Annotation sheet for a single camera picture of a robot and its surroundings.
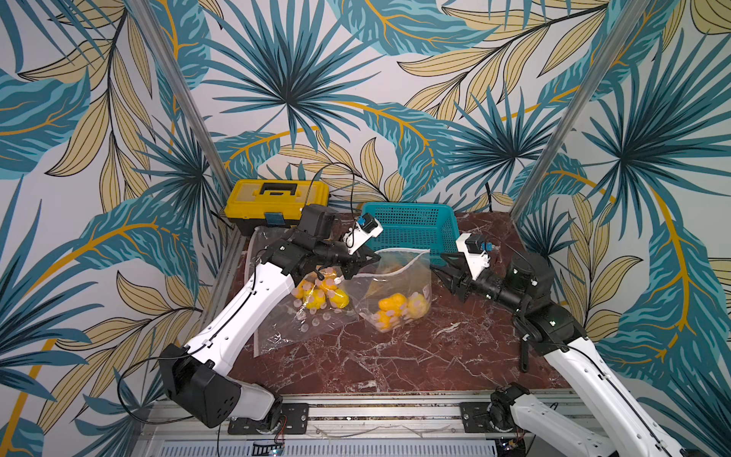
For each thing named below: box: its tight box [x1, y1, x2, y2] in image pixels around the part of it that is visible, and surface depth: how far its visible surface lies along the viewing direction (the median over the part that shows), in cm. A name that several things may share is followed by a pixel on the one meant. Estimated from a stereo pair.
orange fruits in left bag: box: [291, 267, 351, 310], surface depth 91 cm
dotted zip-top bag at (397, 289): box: [352, 248, 433, 334], surface depth 73 cm
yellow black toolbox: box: [224, 178, 331, 236], surface depth 103 cm
